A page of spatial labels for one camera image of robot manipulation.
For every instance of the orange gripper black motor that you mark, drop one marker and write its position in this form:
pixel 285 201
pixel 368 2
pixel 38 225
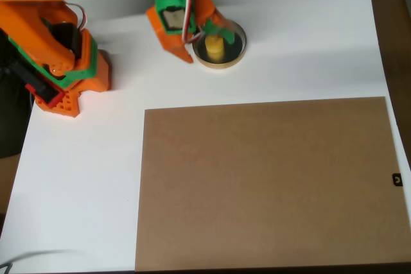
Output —
pixel 173 42

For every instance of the small yellow peg piece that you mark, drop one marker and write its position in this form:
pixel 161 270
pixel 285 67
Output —
pixel 214 47

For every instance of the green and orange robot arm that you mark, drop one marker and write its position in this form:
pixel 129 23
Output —
pixel 38 46

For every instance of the round dish with dark bottom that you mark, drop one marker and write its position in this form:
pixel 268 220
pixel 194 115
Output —
pixel 236 49

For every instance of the large white base sheet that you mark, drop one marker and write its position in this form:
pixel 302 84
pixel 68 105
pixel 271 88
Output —
pixel 289 4

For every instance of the red and black clamp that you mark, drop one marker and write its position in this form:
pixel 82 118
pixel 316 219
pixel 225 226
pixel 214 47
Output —
pixel 45 94

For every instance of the brown cardboard sheet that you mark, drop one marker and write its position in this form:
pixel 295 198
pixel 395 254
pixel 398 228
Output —
pixel 273 190

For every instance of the small black tag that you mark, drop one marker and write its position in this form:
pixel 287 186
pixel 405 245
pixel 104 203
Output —
pixel 397 180

